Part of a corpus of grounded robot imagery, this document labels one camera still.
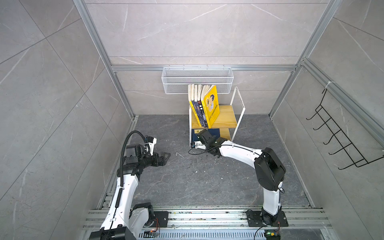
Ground purple portrait book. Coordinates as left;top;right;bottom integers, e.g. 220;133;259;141
194;85;206;128
191;85;205;128

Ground white wire mesh basket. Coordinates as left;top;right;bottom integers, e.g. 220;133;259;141
161;67;234;95

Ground black book white characters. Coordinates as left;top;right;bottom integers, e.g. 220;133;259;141
198;85;208;128

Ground wooden two-tier shelf rack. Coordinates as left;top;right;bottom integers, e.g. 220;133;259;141
189;87;246;147

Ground black wall hook rack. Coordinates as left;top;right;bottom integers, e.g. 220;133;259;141
306;89;384;170

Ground yellow cartoon book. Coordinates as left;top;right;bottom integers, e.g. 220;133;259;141
201;85;220;129

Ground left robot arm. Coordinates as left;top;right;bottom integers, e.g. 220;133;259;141
89;143;171;240

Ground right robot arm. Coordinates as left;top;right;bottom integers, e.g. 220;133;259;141
194;130;286;226

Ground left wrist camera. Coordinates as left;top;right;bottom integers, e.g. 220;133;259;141
145;136;157;156

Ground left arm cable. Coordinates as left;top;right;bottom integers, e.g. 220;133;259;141
119;130;146;187

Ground blue book yellow label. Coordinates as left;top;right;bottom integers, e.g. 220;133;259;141
191;129;220;142

